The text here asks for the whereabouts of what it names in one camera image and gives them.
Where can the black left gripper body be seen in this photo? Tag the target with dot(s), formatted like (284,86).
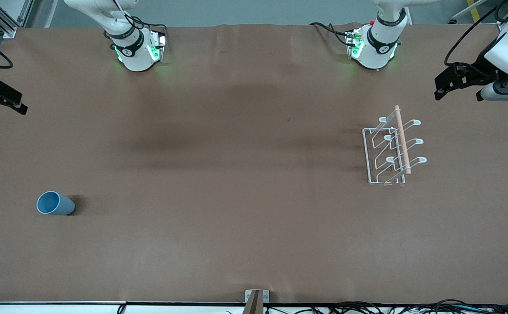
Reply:
(482,65)

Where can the blue plastic cup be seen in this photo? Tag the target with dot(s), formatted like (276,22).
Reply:
(57,204)

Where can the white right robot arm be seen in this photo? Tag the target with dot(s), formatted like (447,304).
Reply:
(134,56)

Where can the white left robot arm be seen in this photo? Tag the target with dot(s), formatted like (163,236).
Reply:
(378,48)

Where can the white metal bar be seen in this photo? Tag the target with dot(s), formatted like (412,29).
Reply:
(454,19)

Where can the brown table cover mat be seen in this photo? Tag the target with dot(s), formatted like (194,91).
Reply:
(236,174)

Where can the aluminium frame profile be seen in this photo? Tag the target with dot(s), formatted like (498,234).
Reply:
(7,30)
(503,27)

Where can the small metal bracket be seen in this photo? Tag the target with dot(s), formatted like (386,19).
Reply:
(248,295)

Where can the brown wooden post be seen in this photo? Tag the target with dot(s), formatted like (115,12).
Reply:
(254,305)

